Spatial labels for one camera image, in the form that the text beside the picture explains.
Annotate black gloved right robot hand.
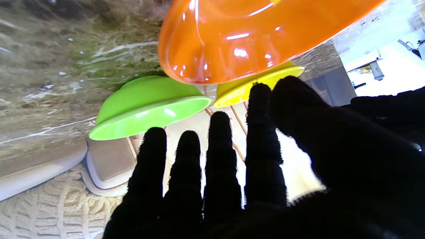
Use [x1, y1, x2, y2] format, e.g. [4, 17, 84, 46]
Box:
[103, 76, 425, 239]

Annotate yellow plastic bowl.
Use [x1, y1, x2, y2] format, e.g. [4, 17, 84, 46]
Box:
[213, 61, 305, 108]

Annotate orange plastic bowl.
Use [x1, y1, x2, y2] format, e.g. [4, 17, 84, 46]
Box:
[158, 0, 385, 85]

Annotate green plastic bowl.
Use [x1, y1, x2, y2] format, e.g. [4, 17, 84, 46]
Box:
[89, 76, 212, 141]

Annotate beige sofa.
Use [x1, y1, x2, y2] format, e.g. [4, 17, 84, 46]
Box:
[0, 138, 140, 239]

